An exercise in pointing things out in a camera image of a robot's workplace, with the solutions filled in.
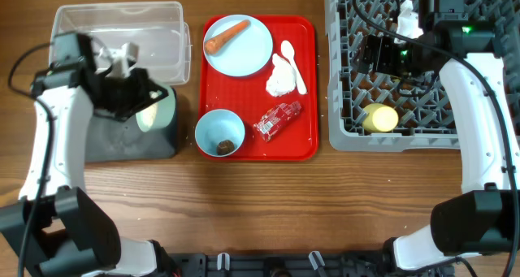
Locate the clear plastic bin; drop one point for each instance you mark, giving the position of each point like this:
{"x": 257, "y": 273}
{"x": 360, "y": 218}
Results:
{"x": 157, "y": 28}

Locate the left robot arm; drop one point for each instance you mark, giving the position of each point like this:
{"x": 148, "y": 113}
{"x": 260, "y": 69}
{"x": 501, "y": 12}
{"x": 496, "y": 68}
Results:
{"x": 55, "y": 228}

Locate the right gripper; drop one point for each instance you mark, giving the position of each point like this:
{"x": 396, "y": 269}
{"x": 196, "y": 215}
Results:
{"x": 383, "y": 45}

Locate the light blue plate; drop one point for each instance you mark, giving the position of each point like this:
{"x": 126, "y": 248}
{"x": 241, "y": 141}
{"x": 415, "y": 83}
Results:
{"x": 246, "y": 53}

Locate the yellow plastic cup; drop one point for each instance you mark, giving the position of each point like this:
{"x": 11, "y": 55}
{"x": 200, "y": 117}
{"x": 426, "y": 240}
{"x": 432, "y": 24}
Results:
{"x": 379, "y": 118}

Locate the green bowl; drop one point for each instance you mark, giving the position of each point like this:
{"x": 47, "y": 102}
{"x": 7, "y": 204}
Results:
{"x": 166, "y": 111}

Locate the crumpled white napkin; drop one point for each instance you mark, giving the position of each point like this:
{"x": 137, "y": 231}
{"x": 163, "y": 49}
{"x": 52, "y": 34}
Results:
{"x": 282, "y": 80}

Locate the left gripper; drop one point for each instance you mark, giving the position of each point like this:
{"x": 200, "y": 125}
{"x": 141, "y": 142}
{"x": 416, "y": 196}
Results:
{"x": 144, "y": 83}

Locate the brown food ball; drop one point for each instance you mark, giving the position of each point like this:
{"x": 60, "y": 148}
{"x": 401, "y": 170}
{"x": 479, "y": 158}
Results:
{"x": 225, "y": 147}

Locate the white plastic spoon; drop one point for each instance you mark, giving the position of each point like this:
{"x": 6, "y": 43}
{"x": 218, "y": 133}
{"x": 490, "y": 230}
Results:
{"x": 288, "y": 52}

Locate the orange carrot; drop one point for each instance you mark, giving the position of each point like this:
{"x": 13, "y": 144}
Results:
{"x": 215, "y": 44}

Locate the light blue bowl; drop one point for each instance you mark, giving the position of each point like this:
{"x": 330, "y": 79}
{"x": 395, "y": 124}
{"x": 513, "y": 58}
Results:
{"x": 219, "y": 125}

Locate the grey dishwasher rack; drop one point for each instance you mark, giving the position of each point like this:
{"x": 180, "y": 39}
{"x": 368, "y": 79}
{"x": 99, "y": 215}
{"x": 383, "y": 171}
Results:
{"x": 425, "y": 116}

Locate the black tray bin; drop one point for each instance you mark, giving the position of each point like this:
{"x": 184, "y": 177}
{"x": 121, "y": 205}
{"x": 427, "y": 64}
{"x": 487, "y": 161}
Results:
{"x": 110, "y": 140}

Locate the red serving tray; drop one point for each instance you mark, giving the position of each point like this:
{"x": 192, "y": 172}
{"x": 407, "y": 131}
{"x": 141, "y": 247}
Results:
{"x": 248, "y": 98}

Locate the white rice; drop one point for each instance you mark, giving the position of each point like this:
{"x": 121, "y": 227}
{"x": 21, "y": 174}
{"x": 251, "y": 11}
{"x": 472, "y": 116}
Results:
{"x": 147, "y": 117}

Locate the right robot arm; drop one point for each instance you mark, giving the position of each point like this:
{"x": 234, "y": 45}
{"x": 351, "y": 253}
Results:
{"x": 467, "y": 57}

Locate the red snack wrapper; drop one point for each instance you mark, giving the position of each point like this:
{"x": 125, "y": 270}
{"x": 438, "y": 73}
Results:
{"x": 276, "y": 119}

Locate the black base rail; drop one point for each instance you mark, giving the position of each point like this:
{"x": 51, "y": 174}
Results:
{"x": 313, "y": 264}

